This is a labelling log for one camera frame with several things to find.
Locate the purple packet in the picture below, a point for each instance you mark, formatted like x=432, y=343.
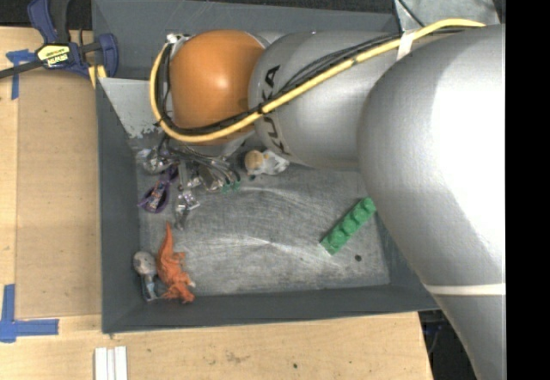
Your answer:
x=155, y=197

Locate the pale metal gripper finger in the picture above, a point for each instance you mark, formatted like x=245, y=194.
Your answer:
x=187, y=200
x=183, y=174

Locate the pale wood board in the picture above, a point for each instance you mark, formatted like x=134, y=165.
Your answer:
x=56, y=197

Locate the grey metal bin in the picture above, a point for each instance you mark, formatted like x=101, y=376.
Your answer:
x=266, y=219

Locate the grey round-headed toy figure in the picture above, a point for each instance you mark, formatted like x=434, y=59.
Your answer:
x=144, y=263

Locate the green flat block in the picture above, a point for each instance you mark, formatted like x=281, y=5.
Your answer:
x=349, y=225

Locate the clear crumpled plastic thing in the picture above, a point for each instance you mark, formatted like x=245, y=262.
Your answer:
x=151, y=160

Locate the white toy figure tan head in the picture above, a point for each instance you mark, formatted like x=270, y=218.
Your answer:
x=263, y=162

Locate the orange toy dinosaur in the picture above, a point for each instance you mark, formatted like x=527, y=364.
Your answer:
x=172, y=266

